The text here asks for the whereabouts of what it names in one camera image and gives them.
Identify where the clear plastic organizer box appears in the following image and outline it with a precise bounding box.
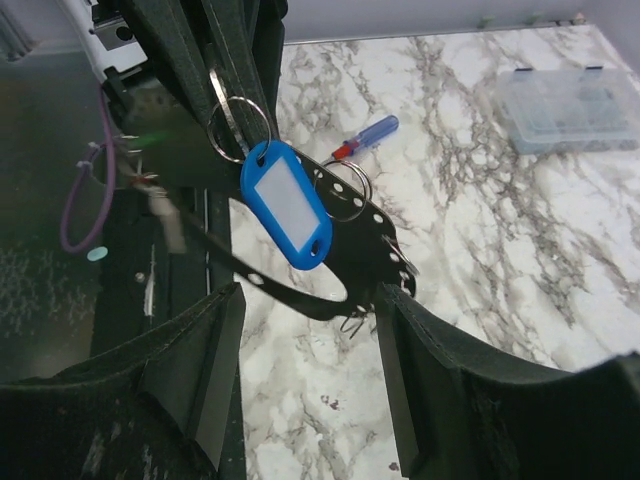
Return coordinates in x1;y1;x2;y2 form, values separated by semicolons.
494;67;639;155

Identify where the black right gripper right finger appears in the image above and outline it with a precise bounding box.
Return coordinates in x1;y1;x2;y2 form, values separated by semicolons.
375;284;639;479

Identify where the blue handled screwdriver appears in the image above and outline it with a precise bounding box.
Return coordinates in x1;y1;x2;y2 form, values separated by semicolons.
328;115;399;161

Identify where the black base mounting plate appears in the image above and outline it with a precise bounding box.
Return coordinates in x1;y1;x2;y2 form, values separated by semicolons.
87;74;234;361

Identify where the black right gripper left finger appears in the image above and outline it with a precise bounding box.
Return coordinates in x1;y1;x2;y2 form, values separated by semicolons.
1;283;245;479

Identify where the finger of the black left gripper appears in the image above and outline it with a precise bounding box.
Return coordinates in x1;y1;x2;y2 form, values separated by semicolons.
119;1;225;138
201;1;285;150

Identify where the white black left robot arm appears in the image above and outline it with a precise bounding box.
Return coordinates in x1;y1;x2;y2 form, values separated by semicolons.
60;1;287;162

